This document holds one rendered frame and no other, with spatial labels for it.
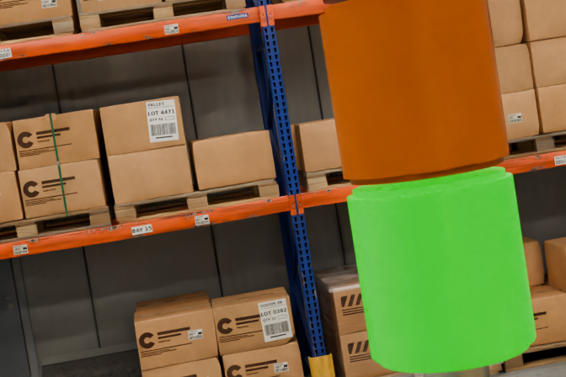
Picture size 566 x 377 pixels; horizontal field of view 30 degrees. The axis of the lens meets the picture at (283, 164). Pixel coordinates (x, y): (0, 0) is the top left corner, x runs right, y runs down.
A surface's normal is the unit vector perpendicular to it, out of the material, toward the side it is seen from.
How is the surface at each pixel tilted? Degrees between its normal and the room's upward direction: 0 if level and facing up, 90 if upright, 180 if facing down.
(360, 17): 90
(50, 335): 90
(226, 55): 90
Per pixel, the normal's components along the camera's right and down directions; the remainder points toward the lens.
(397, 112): -0.34, 0.11
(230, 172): 0.13, 0.05
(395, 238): -0.57, 0.13
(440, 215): -0.09, 0.07
